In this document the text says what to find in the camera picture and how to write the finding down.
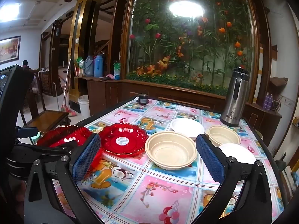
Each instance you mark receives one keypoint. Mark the green packet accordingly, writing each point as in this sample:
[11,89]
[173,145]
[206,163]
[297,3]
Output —
[80,63]

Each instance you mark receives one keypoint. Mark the ceiling light panel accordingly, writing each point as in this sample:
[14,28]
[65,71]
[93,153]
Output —
[9,12]

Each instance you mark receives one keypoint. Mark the grey-blue thermos flask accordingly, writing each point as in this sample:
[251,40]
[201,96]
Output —
[88,66]

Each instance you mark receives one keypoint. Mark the black round device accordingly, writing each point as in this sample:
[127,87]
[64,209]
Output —
[142,99]

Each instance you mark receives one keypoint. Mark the gold wooden pillar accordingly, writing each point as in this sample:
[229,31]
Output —
[81,51]

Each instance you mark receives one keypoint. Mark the floral garden wall panel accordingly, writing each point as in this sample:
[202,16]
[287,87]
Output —
[186,51]

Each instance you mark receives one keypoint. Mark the purple bottle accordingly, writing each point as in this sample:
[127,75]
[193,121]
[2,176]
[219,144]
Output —
[271,102]
[265,102]

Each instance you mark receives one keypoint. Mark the pink cloth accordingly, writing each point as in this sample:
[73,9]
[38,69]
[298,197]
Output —
[109,77]

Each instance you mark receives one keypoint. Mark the dark wooden cabinet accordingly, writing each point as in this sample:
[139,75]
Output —
[112,93]

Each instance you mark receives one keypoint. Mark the red scalloped plastic plate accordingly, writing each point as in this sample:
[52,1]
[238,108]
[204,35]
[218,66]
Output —
[65,135]

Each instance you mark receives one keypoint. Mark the red plate with round label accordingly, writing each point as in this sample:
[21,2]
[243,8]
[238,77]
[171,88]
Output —
[116,133]

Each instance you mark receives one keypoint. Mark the dark wooden chair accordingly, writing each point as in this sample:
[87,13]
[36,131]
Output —
[46,117]

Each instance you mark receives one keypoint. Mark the printed fruit tablecloth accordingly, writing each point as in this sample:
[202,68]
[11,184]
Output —
[144,191]

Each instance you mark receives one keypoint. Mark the beige disposable plate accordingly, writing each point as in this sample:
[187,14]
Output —
[170,150]

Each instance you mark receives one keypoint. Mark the green bottle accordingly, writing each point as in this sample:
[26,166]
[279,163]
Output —
[116,71]

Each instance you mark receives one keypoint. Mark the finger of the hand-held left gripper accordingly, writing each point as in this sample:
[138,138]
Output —
[42,151]
[26,133]

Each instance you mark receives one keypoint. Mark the bright blue thermos flask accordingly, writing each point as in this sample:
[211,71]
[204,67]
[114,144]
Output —
[98,66]

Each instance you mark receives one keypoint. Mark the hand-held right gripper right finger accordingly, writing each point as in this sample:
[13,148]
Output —
[209,161]

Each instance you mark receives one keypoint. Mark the white plastic bucket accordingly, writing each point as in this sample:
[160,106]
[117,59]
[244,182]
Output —
[84,106]

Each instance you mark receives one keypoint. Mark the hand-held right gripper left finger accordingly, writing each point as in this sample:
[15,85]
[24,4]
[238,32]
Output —
[85,161]

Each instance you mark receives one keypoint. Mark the stainless steel thermos jug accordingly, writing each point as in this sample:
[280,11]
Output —
[236,98]

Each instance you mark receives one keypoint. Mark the framed wall picture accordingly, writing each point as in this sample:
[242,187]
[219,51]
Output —
[9,50]

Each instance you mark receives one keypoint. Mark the white plate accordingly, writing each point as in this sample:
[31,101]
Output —
[186,126]
[236,151]

